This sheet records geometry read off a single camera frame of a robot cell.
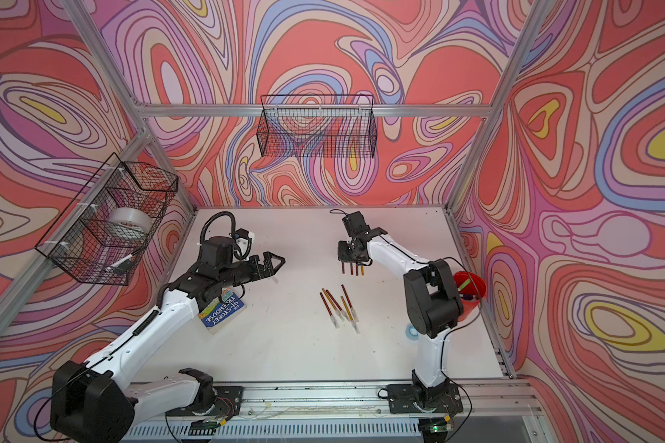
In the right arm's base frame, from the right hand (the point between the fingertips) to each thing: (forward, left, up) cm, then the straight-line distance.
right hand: (346, 261), depth 95 cm
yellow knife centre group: (-11, +6, -7) cm, 14 cm away
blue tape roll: (-23, -19, -6) cm, 31 cm away
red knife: (-17, +1, -6) cm, 18 cm away
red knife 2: (-14, -1, -6) cm, 15 cm away
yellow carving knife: (0, -6, -7) cm, 9 cm away
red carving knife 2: (0, -4, -7) cm, 8 cm away
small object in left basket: (-12, +60, +20) cm, 65 cm away
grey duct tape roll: (-1, +59, +27) cm, 65 cm away
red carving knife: (+1, -2, -7) cm, 7 cm away
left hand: (-9, +20, +13) cm, 26 cm away
